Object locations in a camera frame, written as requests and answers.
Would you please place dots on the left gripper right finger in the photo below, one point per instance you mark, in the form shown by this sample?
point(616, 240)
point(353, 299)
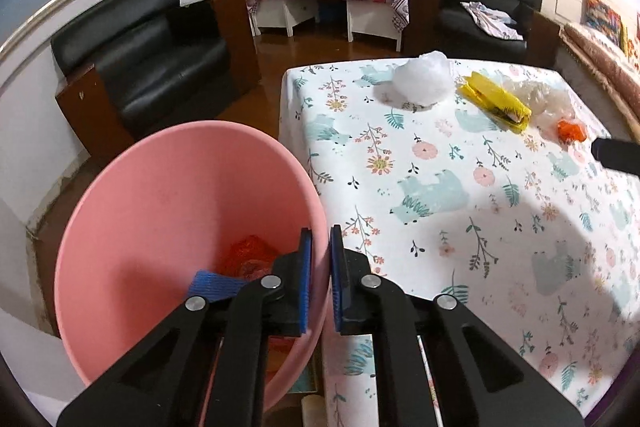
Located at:
point(364, 303)

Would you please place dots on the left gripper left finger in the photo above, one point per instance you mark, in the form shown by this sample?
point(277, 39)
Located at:
point(239, 330)

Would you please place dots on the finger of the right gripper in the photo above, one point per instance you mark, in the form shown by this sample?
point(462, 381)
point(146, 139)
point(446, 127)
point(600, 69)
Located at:
point(618, 155)

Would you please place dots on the red plastic bag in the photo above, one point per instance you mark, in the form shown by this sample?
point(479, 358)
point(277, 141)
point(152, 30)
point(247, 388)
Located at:
point(249, 259)

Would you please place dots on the white orange snack packet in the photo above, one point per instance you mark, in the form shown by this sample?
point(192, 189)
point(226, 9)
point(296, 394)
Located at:
point(571, 130)

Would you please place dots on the blue foam net sleeve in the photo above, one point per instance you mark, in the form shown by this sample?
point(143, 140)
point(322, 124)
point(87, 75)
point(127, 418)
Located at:
point(213, 287)

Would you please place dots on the clear plastic wrap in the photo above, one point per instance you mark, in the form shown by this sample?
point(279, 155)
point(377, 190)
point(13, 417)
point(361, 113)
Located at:
point(549, 105)

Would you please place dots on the yellow plastic wrapper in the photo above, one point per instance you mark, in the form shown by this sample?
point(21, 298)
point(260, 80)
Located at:
point(498, 103)

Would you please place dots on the white plastic bag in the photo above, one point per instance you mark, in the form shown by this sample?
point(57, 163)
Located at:
point(424, 80)

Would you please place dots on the pink plastic trash bin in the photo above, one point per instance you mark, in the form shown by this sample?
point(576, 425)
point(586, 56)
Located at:
point(169, 206)

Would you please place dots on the bed with brown blanket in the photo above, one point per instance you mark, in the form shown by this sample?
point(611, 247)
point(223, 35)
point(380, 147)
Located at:
point(602, 77)

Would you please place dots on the colourful striped pillow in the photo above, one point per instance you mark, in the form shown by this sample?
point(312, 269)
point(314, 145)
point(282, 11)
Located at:
point(601, 17)

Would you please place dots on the floral white tablecloth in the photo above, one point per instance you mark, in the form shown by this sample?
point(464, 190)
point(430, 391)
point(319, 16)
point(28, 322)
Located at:
point(536, 238)

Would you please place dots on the crumpled cloth on armchair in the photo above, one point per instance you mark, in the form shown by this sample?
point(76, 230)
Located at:
point(494, 23)

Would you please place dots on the black leather armchair right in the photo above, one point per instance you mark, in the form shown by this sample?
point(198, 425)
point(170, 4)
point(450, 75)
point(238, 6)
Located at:
point(446, 26)

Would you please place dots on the black leather armchair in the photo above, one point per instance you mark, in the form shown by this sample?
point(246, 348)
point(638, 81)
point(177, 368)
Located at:
point(446, 26)
point(135, 67)

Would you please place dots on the white side table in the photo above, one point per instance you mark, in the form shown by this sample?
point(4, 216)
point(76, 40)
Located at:
point(351, 18)

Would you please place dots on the black leather armchair left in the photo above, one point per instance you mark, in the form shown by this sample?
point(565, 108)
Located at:
point(135, 67)

